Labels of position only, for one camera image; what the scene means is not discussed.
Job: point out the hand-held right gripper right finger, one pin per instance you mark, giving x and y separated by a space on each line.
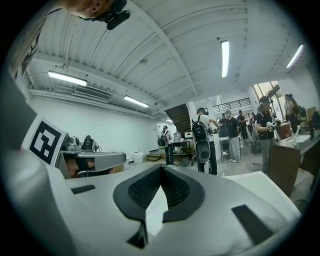
215 200

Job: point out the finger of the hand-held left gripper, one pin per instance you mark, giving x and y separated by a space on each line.
110 161

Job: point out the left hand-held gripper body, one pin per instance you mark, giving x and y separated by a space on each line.
46 140

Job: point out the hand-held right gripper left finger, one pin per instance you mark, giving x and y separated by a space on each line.
95 212

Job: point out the person's left hand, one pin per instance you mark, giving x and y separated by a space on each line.
71 168

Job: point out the white round container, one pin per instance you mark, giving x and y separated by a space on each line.
138 157

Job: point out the low wooden steps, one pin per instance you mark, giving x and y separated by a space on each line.
153 157

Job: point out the long ceiling light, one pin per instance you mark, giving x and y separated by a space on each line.
225 58
67 78
136 101
295 56

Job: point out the ceiling air vent grille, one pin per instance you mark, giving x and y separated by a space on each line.
92 93

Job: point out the clear water jug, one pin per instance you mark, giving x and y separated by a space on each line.
177 137

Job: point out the dark wooden vanity cabinet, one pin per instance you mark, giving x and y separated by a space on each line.
282 162

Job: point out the brown wooden staircase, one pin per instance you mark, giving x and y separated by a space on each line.
180 116

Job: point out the black mezzanine railing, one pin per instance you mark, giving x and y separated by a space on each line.
232 105

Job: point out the brown printed shirt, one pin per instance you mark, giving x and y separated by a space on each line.
27 37

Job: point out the large window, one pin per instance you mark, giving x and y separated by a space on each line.
265 90

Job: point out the person's head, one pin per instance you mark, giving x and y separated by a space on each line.
80 7

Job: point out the black head-worn camera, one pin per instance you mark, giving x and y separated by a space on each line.
117 20

